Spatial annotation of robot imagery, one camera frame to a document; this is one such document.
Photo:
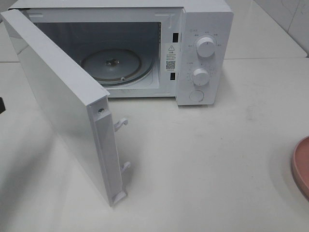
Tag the pink round plate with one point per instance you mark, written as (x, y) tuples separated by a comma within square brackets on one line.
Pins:
[(300, 166)]

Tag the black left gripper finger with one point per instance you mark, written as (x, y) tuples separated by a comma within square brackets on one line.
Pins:
[(2, 105)]

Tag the white microwave knob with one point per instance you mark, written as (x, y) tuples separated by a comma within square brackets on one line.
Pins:
[(205, 46), (200, 77)]

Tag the white microwave oven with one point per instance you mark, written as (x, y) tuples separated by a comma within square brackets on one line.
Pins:
[(167, 30)]

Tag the white microwave door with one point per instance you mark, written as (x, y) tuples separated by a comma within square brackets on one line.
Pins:
[(73, 101)]

